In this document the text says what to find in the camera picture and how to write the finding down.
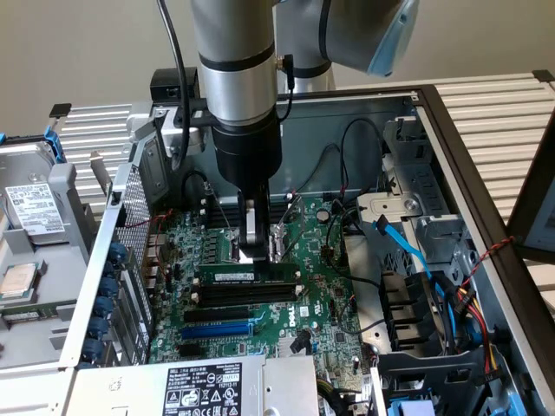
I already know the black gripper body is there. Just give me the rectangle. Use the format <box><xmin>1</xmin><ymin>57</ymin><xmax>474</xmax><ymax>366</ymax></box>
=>
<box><xmin>211</xmin><ymin>113</ymin><xmax>284</xmax><ymax>195</ymax></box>

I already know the black RAM slot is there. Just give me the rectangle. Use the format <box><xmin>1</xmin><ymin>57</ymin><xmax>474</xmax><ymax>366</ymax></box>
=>
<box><xmin>197</xmin><ymin>282</ymin><xmax>304</xmax><ymax>296</ymax></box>
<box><xmin>201</xmin><ymin>195</ymin><xmax>297</xmax><ymax>214</ymax></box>
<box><xmin>202</xmin><ymin>210</ymin><xmax>283</xmax><ymax>230</ymax></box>
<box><xmin>192</xmin><ymin>290</ymin><xmax>303</xmax><ymax>309</ymax></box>

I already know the green spare RAM stick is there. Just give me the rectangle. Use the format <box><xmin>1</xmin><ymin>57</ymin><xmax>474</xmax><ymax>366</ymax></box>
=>
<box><xmin>0</xmin><ymin>303</ymin><xmax>61</xmax><ymax>324</ymax></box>

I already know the CPU socket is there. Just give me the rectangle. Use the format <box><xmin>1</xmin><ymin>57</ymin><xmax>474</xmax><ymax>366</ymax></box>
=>
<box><xmin>227</xmin><ymin>224</ymin><xmax>287</xmax><ymax>265</ymax></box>

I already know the thin metal locking lever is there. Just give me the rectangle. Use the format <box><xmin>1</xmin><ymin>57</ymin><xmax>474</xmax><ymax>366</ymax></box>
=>
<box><xmin>211</xmin><ymin>190</ymin><xmax>238</xmax><ymax>237</ymax></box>

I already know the metal socket cover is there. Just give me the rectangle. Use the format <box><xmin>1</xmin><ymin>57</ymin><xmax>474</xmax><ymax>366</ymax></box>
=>
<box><xmin>271</xmin><ymin>193</ymin><xmax>304</xmax><ymax>263</ymax></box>

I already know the green Dell motherboard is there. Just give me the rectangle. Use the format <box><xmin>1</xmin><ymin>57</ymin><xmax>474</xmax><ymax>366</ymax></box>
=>
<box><xmin>148</xmin><ymin>192</ymin><xmax>379</xmax><ymax>393</ymax></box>

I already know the long black expansion slot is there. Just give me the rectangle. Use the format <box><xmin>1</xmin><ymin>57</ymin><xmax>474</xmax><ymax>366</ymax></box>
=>
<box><xmin>183</xmin><ymin>306</ymin><xmax>251</xmax><ymax>324</ymax></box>

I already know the blue expansion slot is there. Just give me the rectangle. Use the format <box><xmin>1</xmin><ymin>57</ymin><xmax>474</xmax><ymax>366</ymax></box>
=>
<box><xmin>180</xmin><ymin>323</ymin><xmax>255</xmax><ymax>341</ymax></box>

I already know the open PC case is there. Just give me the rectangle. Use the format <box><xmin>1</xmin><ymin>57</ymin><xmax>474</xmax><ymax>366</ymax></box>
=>
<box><xmin>58</xmin><ymin>84</ymin><xmax>555</xmax><ymax>416</ymax></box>

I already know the blue expansion card latch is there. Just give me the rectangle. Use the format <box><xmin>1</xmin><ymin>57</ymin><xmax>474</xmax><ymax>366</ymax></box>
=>
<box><xmin>84</xmin><ymin>240</ymin><xmax>127</xmax><ymax>369</ymax></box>

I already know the black plastic fan shroud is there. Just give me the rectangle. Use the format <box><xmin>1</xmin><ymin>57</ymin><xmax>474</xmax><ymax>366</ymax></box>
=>
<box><xmin>378</xmin><ymin>270</ymin><xmax>450</xmax><ymax>353</ymax></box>

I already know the grey metal disk bay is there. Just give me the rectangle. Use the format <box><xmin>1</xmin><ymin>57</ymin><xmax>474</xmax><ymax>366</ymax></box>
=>
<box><xmin>355</xmin><ymin>115</ymin><xmax>472</xmax><ymax>270</ymax></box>

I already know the grey parts rack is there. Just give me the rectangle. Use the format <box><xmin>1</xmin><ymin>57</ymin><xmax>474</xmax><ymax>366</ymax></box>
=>
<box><xmin>0</xmin><ymin>162</ymin><xmax>114</xmax><ymax>372</ymax></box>

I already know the blue plastic disk clip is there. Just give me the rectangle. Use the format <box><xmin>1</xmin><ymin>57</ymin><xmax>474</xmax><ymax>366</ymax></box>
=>
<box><xmin>42</xmin><ymin>126</ymin><xmax>67</xmax><ymax>166</ymax></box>

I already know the grey power supply with label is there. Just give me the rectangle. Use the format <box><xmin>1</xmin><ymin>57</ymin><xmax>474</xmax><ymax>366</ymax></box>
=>
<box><xmin>62</xmin><ymin>354</ymin><xmax>320</xmax><ymax>416</ymax></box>

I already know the silver hard disk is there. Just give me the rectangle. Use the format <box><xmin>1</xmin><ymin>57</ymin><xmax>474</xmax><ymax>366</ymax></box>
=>
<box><xmin>0</xmin><ymin>141</ymin><xmax>67</xmax><ymax>246</ymax></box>

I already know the CPU chip with metal lid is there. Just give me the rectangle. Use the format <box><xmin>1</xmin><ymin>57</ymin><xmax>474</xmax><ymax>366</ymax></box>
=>
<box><xmin>0</xmin><ymin>261</ymin><xmax>39</xmax><ymax>301</ymax></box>

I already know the black framed panel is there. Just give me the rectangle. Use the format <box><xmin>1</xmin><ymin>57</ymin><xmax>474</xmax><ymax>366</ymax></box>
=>
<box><xmin>505</xmin><ymin>110</ymin><xmax>555</xmax><ymax>262</ymax></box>

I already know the silver camera mount bracket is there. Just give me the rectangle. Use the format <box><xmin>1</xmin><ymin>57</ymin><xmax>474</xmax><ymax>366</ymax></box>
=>
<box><xmin>159</xmin><ymin>107</ymin><xmax>207</xmax><ymax>158</ymax></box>

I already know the gold connector with black cable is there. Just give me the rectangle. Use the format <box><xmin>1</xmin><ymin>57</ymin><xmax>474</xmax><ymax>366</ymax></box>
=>
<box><xmin>276</xmin><ymin>53</ymin><xmax>297</xmax><ymax>123</ymax></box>

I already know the black looped wire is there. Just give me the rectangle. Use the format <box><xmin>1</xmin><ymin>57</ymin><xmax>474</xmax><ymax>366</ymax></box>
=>
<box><xmin>318</xmin><ymin>118</ymin><xmax>386</xmax><ymax>207</ymax></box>

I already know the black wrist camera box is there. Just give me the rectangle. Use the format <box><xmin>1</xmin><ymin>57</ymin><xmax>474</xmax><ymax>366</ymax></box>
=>
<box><xmin>149</xmin><ymin>68</ymin><xmax>201</xmax><ymax>101</ymax></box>

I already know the thick black camera cable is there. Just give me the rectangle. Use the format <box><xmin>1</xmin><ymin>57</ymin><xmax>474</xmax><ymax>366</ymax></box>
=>
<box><xmin>156</xmin><ymin>0</ymin><xmax>193</xmax><ymax>171</ymax></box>

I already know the metal card slot bracket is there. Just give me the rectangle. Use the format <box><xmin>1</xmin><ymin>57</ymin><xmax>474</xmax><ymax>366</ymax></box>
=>
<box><xmin>88</xmin><ymin>150</ymin><xmax>113</xmax><ymax>197</ymax></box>

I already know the blue flat SATA wire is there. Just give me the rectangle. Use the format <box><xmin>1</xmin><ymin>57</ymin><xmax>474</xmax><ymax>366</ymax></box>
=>
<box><xmin>371</xmin><ymin>215</ymin><xmax>454</xmax><ymax>307</ymax></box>

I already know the red black twisted wire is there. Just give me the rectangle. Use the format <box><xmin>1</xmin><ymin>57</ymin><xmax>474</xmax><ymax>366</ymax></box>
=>
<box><xmin>458</xmin><ymin>235</ymin><xmax>518</xmax><ymax>298</ymax></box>

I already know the red yellow black wire bundle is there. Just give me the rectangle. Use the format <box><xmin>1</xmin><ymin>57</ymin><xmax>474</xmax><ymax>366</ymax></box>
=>
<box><xmin>449</xmin><ymin>285</ymin><xmax>502</xmax><ymax>376</ymax></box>

